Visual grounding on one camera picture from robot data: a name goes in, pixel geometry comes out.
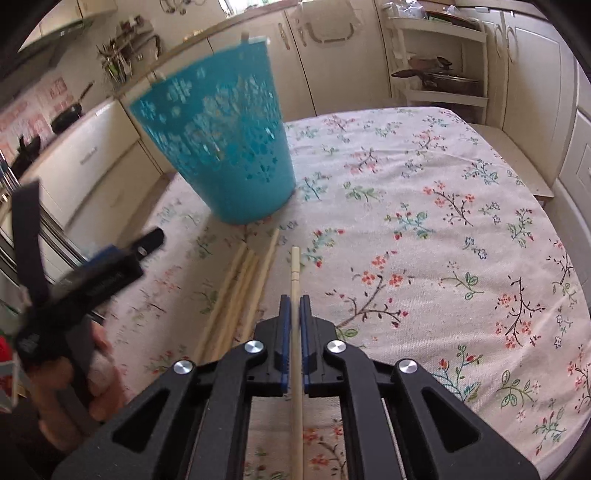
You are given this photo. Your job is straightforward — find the wall utensil rack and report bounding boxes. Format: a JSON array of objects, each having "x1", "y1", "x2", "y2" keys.
[{"x1": 96, "y1": 15, "x2": 162, "y2": 89}]

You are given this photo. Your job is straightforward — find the black frying pan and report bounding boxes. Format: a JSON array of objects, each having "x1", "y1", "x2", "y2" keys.
[{"x1": 50, "y1": 81, "x2": 94, "y2": 135}]

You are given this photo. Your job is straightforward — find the person's left hand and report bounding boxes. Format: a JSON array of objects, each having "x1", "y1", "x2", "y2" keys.
[{"x1": 27, "y1": 321, "x2": 126, "y2": 453}]

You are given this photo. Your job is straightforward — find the floral white tablecloth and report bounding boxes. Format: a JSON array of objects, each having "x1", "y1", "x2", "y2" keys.
[{"x1": 107, "y1": 108, "x2": 590, "y2": 477}]

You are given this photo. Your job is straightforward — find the black wok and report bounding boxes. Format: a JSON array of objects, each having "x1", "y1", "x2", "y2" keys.
[{"x1": 11, "y1": 135, "x2": 41, "y2": 180}]

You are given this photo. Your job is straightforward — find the teal perforated plastic basket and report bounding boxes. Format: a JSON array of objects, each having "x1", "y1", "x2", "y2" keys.
[{"x1": 130, "y1": 38, "x2": 296, "y2": 225}]

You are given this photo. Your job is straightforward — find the white plastic bag holder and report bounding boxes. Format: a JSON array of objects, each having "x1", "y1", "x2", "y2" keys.
[{"x1": 290, "y1": 0, "x2": 362, "y2": 44}]

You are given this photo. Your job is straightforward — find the white three-tier storage cart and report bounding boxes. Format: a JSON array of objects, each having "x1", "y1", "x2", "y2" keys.
[{"x1": 379, "y1": 1, "x2": 489, "y2": 124}]

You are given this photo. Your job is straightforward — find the dark pot on cart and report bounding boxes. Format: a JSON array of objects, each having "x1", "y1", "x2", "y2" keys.
[{"x1": 391, "y1": 56, "x2": 484, "y2": 96}]

